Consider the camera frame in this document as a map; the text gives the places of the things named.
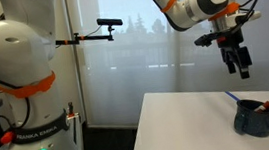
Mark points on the dark blue speckled mug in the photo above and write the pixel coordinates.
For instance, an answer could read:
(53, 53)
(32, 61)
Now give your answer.
(254, 121)

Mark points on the black stereo camera bar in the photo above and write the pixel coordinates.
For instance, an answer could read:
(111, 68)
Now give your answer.
(109, 21)

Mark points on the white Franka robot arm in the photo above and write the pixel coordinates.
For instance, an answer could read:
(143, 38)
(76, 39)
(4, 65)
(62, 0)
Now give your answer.
(22, 63)

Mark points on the white sheer window curtain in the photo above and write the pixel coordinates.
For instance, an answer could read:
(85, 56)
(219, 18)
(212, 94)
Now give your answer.
(134, 71)

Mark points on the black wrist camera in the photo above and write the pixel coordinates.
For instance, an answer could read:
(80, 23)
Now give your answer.
(208, 39)

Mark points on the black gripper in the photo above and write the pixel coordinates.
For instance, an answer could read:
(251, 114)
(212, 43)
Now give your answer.
(233, 42)

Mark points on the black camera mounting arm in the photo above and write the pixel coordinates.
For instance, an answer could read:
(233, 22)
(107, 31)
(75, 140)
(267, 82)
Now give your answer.
(85, 38)

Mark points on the white marker with red cap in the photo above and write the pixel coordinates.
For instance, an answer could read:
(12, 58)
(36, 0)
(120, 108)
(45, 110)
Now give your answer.
(264, 106)

